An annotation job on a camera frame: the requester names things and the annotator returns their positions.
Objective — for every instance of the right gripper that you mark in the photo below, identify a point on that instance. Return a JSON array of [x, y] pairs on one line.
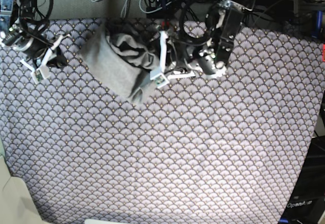
[[49, 55]]

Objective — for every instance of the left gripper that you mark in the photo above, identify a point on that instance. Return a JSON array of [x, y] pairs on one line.
[[169, 62]]

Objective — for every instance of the light grey T-shirt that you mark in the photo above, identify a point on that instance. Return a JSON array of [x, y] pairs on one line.
[[118, 56]]

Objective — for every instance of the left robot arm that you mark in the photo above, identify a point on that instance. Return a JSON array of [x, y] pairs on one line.
[[181, 54]]

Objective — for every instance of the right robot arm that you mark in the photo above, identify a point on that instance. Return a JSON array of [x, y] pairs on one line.
[[22, 27]]

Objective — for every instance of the blue orange table clamp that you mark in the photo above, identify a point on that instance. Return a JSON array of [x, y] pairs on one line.
[[164, 9]]

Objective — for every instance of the purple fan-pattern tablecloth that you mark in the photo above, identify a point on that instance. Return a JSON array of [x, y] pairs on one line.
[[228, 150]]

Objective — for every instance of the blue clamp right side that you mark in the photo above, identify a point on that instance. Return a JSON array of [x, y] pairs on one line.
[[317, 24]]

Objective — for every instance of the orange clamp right edge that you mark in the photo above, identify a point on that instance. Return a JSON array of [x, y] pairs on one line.
[[323, 53]]

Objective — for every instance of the white panel bottom left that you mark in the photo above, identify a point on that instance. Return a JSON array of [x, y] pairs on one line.
[[17, 205]]

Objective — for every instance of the black OpenArm box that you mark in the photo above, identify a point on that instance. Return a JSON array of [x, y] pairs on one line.
[[306, 204]]

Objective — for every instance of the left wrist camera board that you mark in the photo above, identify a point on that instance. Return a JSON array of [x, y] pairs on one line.
[[159, 78]]

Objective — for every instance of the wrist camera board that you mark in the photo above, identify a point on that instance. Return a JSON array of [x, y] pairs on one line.
[[159, 78], [40, 74]]

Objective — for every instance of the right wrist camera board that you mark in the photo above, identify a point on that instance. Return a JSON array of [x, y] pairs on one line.
[[40, 74]]

